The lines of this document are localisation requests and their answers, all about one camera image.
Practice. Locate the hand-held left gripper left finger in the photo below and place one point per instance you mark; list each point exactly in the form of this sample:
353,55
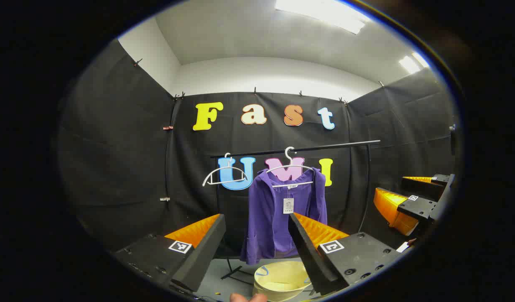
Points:
207,251

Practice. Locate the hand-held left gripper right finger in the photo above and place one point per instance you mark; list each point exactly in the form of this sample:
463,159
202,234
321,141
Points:
307,256

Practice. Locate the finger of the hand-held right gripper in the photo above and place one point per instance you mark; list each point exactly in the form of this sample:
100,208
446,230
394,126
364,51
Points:
416,207
420,188

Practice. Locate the cream laundry hamper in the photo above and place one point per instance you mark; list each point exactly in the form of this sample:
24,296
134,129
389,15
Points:
282,279

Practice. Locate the purple knit garment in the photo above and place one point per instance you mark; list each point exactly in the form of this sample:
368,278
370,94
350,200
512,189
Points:
265,209

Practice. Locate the white plastic hanger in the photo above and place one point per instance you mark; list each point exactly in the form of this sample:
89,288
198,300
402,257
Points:
229,164
291,164

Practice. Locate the black backdrop cloth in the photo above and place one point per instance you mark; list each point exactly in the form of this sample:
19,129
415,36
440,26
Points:
127,167

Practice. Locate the small ceiling light panel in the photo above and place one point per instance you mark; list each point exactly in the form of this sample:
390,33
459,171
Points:
409,65
420,59

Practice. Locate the large ceiling light panel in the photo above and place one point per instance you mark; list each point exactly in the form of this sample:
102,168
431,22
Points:
324,14

